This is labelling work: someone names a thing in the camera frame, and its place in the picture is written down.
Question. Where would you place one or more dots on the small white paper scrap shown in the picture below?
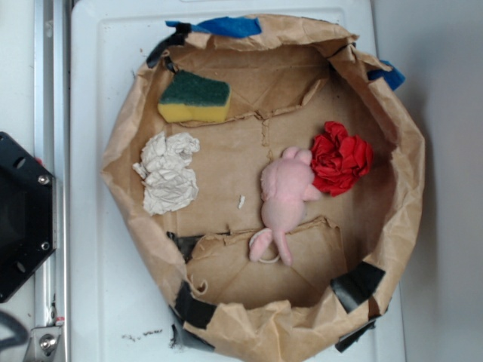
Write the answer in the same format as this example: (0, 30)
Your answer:
(241, 202)

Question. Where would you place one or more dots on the pink plush toy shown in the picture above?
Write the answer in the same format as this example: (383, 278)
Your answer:
(287, 185)

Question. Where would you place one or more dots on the white tray board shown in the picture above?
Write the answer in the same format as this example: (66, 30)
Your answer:
(117, 312)

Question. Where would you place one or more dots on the brown paper bag bin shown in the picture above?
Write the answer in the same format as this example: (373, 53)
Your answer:
(349, 252)

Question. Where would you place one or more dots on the crumpled white paper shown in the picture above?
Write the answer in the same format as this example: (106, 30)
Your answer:
(169, 183)

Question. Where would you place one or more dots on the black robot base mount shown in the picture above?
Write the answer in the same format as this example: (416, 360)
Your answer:
(27, 216)

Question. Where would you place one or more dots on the aluminium rail frame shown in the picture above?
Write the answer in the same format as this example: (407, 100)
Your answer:
(50, 338)

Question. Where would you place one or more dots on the crumpled red paper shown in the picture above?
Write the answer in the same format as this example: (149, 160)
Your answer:
(339, 160)

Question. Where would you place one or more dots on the green and yellow sponge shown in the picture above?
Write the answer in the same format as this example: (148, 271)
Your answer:
(191, 97)

